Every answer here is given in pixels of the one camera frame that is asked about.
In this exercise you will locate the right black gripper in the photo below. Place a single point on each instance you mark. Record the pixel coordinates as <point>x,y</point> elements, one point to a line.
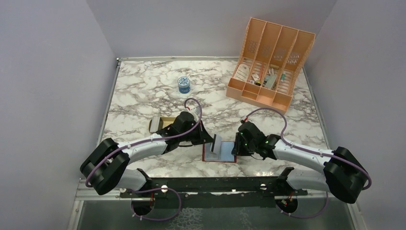
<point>238,149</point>

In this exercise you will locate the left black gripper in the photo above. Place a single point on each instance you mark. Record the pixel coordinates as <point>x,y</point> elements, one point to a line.
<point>203,136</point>

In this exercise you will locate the red leather card holder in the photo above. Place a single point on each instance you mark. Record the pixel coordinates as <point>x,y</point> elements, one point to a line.
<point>225,154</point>

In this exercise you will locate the beige oval tray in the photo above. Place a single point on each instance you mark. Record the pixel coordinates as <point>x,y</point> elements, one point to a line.
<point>165,121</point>

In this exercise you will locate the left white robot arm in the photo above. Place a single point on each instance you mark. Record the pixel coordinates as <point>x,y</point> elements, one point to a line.
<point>107,166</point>

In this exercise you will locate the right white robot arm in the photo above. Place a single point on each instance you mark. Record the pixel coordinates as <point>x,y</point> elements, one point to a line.
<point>335,171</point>

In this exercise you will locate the stack of cards in tray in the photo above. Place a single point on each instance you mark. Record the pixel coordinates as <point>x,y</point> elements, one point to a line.
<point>154,124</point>

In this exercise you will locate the white striped card in organizer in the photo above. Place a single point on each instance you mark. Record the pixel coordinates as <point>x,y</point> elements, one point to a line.
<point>242,72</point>

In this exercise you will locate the blue round tin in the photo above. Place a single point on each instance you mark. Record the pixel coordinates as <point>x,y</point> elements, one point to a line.
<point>184,84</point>

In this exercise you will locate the small items in organizer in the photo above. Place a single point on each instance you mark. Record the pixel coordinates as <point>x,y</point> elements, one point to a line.
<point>265,78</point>

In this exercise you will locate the orange plastic file organizer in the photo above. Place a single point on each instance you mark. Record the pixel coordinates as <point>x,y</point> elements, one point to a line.
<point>267,43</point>

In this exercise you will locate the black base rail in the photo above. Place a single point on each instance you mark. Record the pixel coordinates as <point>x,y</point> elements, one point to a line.
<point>211,192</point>

